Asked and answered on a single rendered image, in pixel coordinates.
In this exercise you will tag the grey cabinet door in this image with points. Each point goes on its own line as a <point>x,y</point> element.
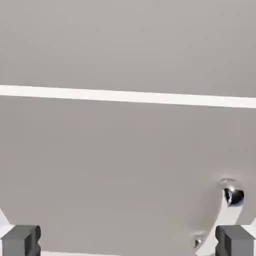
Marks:
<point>112,172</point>
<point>128,44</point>

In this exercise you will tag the white cabinet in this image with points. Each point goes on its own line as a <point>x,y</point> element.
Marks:
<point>128,97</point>

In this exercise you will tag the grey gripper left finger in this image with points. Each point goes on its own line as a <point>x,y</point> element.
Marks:
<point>18,241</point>

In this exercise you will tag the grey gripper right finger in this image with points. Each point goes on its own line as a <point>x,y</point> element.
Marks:
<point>237,242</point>

